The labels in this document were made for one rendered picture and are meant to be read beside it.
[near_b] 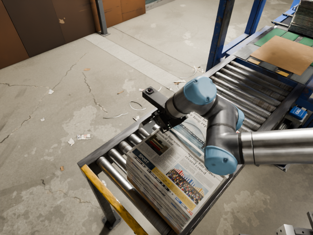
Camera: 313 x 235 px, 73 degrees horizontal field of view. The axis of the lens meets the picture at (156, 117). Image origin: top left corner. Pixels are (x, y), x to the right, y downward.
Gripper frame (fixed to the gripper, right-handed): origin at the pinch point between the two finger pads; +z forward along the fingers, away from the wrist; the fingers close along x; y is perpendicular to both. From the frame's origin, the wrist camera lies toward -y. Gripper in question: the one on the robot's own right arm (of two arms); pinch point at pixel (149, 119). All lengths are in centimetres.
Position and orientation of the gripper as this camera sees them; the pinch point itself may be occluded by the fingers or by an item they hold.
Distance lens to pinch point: 84.5
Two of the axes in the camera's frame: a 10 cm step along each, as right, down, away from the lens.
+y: 5.7, 8.2, 0.0
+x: 7.1, -5.0, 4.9
